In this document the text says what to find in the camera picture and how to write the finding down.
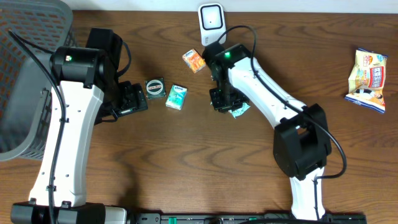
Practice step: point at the orange tissue pack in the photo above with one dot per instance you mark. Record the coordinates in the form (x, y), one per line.
(194, 60)

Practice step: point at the dark green round-label box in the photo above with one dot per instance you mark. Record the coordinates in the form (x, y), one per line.
(155, 88)

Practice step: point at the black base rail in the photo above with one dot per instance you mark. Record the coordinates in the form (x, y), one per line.
(158, 218)

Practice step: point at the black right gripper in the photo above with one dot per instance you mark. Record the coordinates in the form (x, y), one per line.
(221, 107)

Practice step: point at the white barcode scanner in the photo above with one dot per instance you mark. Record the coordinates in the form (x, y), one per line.
(212, 23)

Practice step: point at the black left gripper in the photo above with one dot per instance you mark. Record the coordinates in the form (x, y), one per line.
(133, 104)

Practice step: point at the grey plastic mesh basket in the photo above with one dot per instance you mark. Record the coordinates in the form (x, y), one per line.
(25, 91)

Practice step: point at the yellow snack chip bag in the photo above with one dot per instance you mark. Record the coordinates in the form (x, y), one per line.
(367, 80)

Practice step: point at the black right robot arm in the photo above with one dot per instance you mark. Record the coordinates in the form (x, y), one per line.
(301, 144)

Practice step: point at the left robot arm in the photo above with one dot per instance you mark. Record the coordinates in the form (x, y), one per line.
(86, 91)

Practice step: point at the mint green wipes pack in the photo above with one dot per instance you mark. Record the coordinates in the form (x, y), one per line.
(238, 112)

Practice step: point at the teal tissue pack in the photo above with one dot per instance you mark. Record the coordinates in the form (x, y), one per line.
(176, 97)

